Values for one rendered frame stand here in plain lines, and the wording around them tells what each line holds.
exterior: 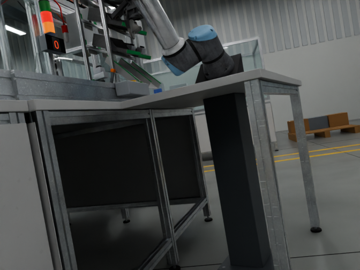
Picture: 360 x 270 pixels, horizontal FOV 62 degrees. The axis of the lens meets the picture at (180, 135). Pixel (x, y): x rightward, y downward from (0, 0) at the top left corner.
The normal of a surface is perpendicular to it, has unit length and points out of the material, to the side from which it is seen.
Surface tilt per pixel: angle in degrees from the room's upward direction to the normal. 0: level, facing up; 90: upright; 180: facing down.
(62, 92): 90
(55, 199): 90
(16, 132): 90
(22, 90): 90
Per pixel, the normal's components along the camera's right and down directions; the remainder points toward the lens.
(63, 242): 0.93, -0.15
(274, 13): -0.17, 0.06
